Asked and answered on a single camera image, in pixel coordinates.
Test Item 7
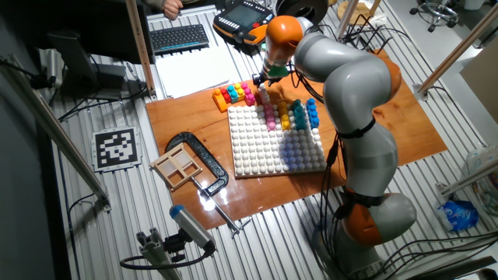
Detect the black filament spool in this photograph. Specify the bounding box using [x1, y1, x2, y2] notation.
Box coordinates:
[275, 0, 330, 26]

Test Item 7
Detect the small wooden compartment frame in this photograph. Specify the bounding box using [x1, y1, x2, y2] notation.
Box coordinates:
[149, 142, 203, 191]

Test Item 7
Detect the black monitor with stand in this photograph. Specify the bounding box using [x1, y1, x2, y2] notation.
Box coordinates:
[38, 0, 155, 101]

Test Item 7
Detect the silver metal post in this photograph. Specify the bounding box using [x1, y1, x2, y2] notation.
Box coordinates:
[336, 0, 359, 40]

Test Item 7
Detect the black C-clamp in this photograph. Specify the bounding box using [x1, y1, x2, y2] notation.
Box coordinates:
[164, 131, 253, 238]

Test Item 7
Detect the yellow four-stud brick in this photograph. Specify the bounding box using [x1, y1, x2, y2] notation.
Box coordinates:
[276, 101, 292, 131]

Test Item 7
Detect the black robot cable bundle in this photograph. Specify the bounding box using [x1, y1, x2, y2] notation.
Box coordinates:
[287, 23, 378, 280]

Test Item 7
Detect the light pink four-stud brick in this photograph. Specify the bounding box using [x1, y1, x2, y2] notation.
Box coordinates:
[262, 101, 277, 132]

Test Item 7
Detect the orange curved brick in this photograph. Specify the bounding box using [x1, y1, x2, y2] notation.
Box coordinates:
[212, 88, 230, 114]

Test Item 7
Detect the black keyboard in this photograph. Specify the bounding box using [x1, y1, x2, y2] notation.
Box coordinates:
[149, 23, 210, 55]

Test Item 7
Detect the brown cardboard box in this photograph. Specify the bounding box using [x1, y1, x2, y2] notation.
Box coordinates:
[459, 37, 498, 125]

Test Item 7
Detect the magenta three-stud brick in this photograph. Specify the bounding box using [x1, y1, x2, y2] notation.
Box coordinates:
[240, 81, 257, 107]

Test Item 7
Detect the teal four-stud brick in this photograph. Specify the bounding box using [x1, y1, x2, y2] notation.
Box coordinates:
[291, 99, 308, 131]

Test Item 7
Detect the office chair base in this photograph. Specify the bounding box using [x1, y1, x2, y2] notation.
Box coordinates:
[409, 0, 460, 33]

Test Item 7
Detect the long aluminium frame beam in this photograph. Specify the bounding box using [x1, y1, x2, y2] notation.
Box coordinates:
[0, 54, 112, 213]

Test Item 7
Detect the black and white marker board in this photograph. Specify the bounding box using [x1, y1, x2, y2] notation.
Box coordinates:
[91, 126, 143, 173]

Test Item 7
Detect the orange and black teach pendant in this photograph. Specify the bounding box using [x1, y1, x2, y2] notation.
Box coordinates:
[212, 0, 277, 47]

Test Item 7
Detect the brown wooden board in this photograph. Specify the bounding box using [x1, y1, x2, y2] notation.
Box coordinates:
[146, 48, 448, 231]

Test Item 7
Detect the blue plastic bag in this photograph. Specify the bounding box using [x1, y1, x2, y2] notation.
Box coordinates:
[436, 200, 480, 233]

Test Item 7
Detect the person's hand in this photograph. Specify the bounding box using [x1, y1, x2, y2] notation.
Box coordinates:
[163, 0, 186, 21]

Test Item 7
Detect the blue four-stud brick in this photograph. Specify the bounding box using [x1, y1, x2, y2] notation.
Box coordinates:
[305, 97, 321, 130]

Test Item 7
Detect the white paper stack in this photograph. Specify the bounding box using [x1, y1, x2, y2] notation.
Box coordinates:
[154, 45, 242, 100]

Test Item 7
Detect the grey camera with blue end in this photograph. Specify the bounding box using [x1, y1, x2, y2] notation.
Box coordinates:
[169, 205, 217, 254]

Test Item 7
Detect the black wire stand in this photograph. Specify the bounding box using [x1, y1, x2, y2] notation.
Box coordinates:
[344, 14, 394, 55]

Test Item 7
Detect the short aluminium profile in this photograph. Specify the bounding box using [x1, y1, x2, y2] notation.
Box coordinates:
[439, 159, 498, 198]

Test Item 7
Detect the white studded baseplate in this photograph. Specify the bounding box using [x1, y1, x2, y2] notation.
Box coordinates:
[227, 101, 328, 179]

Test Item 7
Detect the white four-stud brick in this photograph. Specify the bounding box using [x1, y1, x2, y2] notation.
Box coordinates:
[256, 82, 272, 105]

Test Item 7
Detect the aluminium camera mount profile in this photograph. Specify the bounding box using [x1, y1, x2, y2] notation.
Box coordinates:
[135, 227, 184, 280]

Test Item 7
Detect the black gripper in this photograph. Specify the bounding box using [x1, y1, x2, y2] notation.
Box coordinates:
[251, 72, 280, 90]

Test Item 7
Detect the black camera cable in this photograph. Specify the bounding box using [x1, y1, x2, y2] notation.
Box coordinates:
[119, 248, 213, 271]

